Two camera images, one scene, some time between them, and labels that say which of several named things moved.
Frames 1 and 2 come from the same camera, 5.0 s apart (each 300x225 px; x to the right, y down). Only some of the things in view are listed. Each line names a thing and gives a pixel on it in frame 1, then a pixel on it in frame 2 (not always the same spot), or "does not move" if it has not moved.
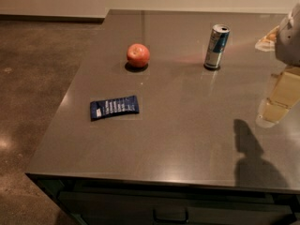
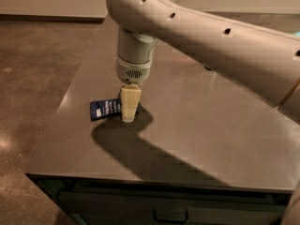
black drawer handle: (171, 221) does not move
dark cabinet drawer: (127, 201) does not move
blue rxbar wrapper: (107, 108) does not move
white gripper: (289, 42) → (131, 70)
